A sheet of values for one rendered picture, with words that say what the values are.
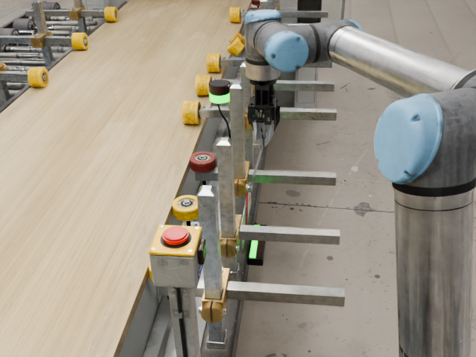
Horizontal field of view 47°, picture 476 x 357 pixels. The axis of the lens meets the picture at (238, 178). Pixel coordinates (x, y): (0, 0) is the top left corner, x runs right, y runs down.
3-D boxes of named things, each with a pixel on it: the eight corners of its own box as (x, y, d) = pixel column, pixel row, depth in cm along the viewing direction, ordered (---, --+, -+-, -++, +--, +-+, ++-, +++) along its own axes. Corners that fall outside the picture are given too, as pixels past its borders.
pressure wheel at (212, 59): (218, 70, 227) (221, 74, 235) (219, 51, 227) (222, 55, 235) (204, 70, 227) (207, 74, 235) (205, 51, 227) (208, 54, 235)
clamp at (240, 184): (250, 174, 176) (250, 161, 173) (246, 197, 164) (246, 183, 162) (233, 173, 176) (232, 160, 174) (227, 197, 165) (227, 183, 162)
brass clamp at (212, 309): (232, 283, 134) (231, 268, 131) (225, 324, 123) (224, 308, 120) (208, 282, 135) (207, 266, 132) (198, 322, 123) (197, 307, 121)
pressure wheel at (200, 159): (218, 180, 177) (217, 149, 171) (214, 194, 171) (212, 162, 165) (194, 180, 178) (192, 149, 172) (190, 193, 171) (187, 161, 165)
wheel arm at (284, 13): (327, 16, 291) (328, 9, 289) (328, 18, 288) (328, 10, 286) (234, 15, 296) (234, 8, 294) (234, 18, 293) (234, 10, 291)
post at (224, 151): (237, 283, 158) (232, 135, 133) (236, 292, 155) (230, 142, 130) (226, 282, 158) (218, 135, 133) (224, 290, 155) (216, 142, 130)
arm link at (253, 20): (252, 18, 128) (238, 8, 136) (253, 69, 134) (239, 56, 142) (289, 13, 130) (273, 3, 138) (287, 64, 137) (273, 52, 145)
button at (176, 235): (191, 234, 85) (190, 225, 84) (186, 250, 82) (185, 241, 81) (166, 233, 86) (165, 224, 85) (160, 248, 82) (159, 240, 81)
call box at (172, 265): (205, 263, 90) (202, 225, 86) (197, 293, 84) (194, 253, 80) (163, 261, 91) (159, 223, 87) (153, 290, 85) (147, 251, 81)
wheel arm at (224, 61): (331, 65, 227) (332, 57, 226) (331, 68, 224) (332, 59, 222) (213, 64, 233) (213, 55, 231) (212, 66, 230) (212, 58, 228)
